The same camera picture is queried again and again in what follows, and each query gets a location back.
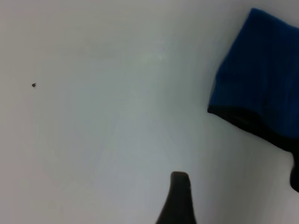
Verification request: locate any blue black-edged cleaning cloth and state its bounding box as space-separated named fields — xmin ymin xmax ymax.
xmin=207 ymin=7 xmax=299 ymax=193

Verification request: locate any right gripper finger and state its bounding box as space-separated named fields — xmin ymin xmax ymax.
xmin=155 ymin=171 xmax=197 ymax=224

